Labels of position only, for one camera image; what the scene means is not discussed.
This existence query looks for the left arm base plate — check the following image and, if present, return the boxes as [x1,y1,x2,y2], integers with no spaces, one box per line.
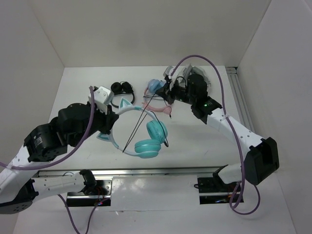
[66,177,113,207]

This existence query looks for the aluminium rail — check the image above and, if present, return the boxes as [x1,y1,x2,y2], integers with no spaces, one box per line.
[225,67,254,132]
[36,166,220,177]

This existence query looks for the grey over-ear headphones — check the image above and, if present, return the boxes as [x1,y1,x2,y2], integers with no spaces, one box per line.
[177,64,211,91]

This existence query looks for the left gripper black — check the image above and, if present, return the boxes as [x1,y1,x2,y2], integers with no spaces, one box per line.
[70,101,119,147]

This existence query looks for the aluminium rail at front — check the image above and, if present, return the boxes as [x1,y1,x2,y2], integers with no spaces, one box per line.
[36,166,220,177]

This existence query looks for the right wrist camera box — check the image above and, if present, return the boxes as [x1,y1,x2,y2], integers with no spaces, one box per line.
[163,66,186,91]

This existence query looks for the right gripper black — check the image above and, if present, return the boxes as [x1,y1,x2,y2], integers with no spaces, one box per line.
[156,78,196,105]

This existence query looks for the aluminium rail at right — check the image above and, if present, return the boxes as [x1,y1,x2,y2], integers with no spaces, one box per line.
[225,67,254,132]

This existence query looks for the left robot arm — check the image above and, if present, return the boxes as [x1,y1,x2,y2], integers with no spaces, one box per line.
[0,103,119,215]

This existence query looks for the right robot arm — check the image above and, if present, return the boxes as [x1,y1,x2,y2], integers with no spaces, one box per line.
[156,75,279,191]

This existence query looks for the pink blue cat-ear headphones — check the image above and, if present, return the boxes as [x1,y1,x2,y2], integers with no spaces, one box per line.
[142,79,172,117]

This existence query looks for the small black headphones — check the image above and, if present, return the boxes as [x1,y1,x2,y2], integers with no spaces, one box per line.
[111,81,136,104]

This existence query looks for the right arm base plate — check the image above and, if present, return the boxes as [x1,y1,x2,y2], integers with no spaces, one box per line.
[194,177,237,205]

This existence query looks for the black headphone audio cable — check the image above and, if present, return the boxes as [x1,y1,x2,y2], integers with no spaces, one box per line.
[122,76,191,154]

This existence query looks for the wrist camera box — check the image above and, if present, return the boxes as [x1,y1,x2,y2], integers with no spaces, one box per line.
[163,66,186,91]
[92,86,114,114]

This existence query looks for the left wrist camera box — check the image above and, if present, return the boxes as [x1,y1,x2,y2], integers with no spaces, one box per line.
[92,86,114,114]

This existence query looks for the teal cat-ear headphones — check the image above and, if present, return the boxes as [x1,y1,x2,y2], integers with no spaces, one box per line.
[97,97,169,159]

